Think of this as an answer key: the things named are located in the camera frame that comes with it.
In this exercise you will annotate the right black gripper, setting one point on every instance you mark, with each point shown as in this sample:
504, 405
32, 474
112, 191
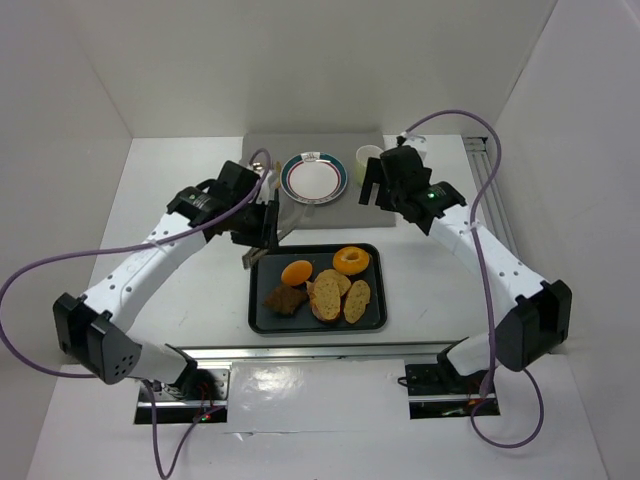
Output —
376, 180

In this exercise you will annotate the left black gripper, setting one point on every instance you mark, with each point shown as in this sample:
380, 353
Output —
273, 220

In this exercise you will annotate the seeded bread slice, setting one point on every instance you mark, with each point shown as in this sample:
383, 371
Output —
356, 301
328, 282
326, 308

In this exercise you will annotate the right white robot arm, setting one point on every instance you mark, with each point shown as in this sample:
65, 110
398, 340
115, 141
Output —
530, 315

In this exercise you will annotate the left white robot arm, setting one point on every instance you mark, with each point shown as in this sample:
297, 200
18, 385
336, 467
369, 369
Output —
93, 327

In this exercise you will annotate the brown chocolate bread piece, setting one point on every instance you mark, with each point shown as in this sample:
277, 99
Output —
285, 300

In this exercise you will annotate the pale green mug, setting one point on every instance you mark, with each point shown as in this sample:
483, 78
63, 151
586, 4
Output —
362, 156

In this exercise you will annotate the orange round bun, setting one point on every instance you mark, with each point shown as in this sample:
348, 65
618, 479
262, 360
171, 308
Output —
297, 273

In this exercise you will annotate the grey placemat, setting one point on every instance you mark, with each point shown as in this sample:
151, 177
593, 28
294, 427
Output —
344, 212

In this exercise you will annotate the white plate green red rim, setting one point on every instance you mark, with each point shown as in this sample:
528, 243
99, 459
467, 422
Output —
314, 178

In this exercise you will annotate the orange glazed donut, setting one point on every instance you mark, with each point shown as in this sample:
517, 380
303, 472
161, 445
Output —
351, 260

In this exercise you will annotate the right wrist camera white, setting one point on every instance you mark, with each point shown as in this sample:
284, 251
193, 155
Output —
417, 142

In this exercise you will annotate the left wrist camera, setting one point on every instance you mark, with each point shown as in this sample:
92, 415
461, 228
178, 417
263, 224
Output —
234, 182

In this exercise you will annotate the aluminium rail right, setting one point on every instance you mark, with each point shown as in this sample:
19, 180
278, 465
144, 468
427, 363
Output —
500, 225

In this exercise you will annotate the aluminium rail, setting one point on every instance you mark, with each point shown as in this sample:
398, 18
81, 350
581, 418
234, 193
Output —
500, 225
401, 350

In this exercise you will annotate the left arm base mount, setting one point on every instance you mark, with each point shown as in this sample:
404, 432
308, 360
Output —
204, 400

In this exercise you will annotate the aluminium rail front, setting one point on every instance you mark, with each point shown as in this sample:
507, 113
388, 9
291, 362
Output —
401, 350

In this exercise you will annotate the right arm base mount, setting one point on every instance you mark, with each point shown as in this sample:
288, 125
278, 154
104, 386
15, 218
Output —
435, 390

